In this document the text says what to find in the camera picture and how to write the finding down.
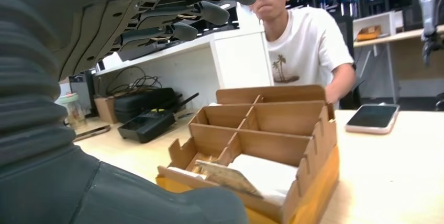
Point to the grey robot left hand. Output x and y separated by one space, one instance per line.
86 7

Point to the cardboard organizer box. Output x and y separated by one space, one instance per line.
277 118

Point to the yellow printed key card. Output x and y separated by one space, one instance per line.
229 179

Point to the person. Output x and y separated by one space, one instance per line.
305 52

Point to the black monitor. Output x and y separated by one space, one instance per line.
81 90

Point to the small cardboard box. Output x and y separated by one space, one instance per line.
105 109

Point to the clear jar green lid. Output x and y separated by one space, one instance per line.
73 111

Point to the black carrying case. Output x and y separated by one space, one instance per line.
145 101

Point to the dark flat phone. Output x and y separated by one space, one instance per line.
92 133

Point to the black router with antenna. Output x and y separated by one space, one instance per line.
145 127

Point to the white desk shelf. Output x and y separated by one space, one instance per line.
239 59

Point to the black office chair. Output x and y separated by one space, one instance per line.
350 97

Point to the brown cardboard box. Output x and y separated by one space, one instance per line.
369 33

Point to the white open cabinet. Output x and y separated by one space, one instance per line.
385 21

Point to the black smartphone pink case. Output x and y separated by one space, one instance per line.
373 116

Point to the long wooden desk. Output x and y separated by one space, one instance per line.
399 37

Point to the standing humanoid robot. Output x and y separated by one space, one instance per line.
432 4

